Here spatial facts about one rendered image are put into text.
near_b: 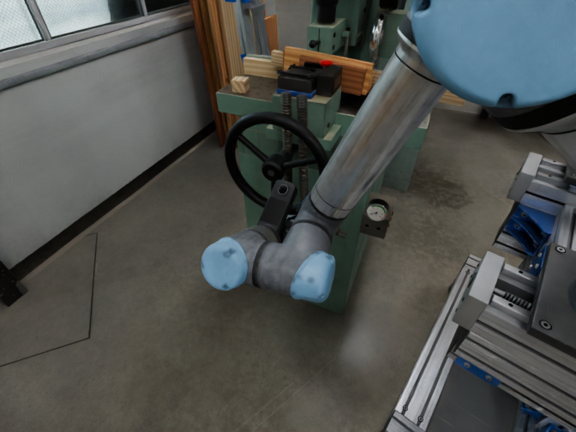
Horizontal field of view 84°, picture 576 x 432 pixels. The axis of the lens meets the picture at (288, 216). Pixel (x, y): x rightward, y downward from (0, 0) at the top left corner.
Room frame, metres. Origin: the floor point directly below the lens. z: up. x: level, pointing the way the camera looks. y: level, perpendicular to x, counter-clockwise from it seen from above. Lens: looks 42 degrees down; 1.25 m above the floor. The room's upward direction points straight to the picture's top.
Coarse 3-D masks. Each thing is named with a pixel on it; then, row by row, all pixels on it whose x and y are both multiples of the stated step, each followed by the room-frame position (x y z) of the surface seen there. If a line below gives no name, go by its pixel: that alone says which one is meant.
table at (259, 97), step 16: (256, 80) 1.05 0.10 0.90; (272, 80) 1.05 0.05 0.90; (224, 96) 0.94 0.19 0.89; (240, 96) 0.92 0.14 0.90; (256, 96) 0.91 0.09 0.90; (352, 96) 0.91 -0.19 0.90; (240, 112) 0.92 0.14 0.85; (336, 112) 0.80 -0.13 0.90; (352, 112) 0.80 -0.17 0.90; (272, 128) 0.78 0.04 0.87; (336, 128) 0.78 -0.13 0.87; (416, 144) 0.72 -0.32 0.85
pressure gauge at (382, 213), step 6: (372, 204) 0.68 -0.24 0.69; (378, 204) 0.68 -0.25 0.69; (384, 204) 0.68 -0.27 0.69; (366, 210) 0.69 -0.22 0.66; (372, 210) 0.68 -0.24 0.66; (378, 210) 0.68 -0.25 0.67; (384, 210) 0.67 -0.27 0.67; (372, 216) 0.68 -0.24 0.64; (378, 216) 0.68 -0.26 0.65; (384, 216) 0.67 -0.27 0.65
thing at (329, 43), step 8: (312, 24) 0.97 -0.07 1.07; (320, 24) 0.97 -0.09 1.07; (328, 24) 0.97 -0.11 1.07; (336, 24) 0.98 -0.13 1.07; (344, 24) 1.04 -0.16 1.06; (312, 32) 0.95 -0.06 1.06; (320, 32) 0.94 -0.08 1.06; (328, 32) 0.93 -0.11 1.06; (336, 32) 0.97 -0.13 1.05; (328, 40) 0.93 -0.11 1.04; (336, 40) 0.98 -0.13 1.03; (344, 40) 1.05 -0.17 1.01; (320, 48) 0.94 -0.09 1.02; (328, 48) 0.93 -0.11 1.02; (336, 48) 0.98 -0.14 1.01
